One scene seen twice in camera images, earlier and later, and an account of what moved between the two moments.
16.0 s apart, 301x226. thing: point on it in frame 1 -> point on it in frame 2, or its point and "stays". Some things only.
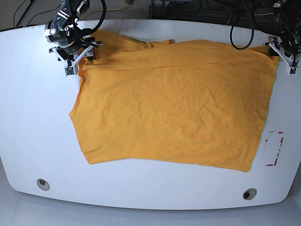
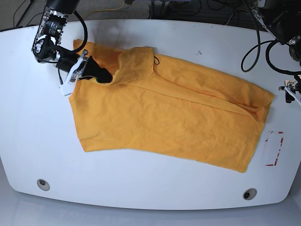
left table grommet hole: x=43 y=184 stays
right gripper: x=276 y=42 -> x=293 y=88
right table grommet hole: x=249 y=193 stays
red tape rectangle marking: x=266 y=140 stays
